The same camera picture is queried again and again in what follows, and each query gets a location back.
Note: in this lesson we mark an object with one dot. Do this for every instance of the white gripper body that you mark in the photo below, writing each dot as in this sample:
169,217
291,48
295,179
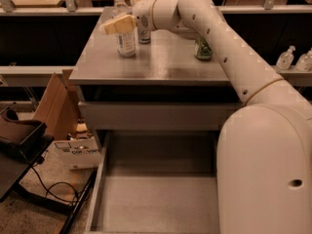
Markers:
142,13

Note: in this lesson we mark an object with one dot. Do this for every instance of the brown cardboard box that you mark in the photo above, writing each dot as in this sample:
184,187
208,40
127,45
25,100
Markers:
58,107

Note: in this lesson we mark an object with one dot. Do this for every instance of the dark tray with brown object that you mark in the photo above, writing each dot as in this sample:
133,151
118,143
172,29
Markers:
18,136

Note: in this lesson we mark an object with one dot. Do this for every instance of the right hand sanitizer bottle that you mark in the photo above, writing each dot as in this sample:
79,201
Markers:
304,63

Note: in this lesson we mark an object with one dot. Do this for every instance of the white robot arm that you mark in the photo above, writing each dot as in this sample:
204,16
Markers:
264,149

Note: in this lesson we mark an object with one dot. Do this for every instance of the grey metal railing shelf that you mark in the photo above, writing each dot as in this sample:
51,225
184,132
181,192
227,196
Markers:
39,72

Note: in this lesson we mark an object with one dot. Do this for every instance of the left hand sanitizer bottle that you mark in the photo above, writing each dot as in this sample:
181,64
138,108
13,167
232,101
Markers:
285,59

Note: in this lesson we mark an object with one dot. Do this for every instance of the clear plastic water bottle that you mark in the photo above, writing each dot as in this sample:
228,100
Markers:
126,44

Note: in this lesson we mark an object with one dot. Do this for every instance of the closed grey top drawer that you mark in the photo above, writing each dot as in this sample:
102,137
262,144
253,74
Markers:
100,115

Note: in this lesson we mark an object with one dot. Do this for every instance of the white printed cardboard box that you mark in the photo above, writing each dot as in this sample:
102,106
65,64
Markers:
78,153

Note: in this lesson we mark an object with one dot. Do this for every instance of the silver blue energy drink can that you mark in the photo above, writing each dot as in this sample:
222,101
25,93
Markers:
143,32

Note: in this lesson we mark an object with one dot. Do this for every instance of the open grey middle drawer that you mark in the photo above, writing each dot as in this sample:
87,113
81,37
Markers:
155,183

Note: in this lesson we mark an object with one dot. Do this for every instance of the hand sanitizer bottle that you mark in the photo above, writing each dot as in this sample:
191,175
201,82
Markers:
304,63
285,59

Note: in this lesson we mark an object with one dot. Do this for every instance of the grey drawer cabinet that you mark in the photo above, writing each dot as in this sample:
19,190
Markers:
159,94

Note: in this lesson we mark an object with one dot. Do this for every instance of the green soda can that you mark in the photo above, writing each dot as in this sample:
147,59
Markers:
202,50

